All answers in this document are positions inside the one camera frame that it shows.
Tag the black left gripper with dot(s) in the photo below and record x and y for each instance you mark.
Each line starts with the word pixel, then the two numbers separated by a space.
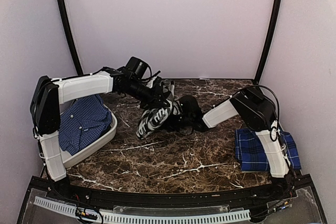
pixel 153 102

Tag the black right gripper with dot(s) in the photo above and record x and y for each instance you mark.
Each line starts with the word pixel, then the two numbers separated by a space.
pixel 170 126

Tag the black white checked shirt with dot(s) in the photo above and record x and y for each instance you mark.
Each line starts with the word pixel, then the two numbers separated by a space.
pixel 152 119

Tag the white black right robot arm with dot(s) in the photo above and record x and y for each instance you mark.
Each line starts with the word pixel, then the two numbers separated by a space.
pixel 259 113

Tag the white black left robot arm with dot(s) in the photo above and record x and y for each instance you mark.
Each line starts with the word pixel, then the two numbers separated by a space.
pixel 51 93

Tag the small-check blue shirt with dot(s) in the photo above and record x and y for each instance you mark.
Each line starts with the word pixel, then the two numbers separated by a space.
pixel 85 121

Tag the blue plaid folded shirt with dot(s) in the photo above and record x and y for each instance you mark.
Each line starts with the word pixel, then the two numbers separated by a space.
pixel 250 152

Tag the grey plastic bin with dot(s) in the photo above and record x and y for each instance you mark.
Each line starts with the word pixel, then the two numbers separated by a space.
pixel 72 160

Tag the white slotted cable duct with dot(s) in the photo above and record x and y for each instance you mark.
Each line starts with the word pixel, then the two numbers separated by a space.
pixel 122 214

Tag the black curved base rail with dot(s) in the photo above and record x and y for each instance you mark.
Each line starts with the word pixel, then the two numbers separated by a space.
pixel 266 203

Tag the black corner frame post left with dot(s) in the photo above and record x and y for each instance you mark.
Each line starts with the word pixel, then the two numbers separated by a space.
pixel 69 37

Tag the black corner frame post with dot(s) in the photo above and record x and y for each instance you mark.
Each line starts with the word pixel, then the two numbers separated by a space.
pixel 69 37
pixel 268 41

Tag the black corner frame post right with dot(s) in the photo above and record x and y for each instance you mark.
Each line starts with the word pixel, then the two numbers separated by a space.
pixel 268 41

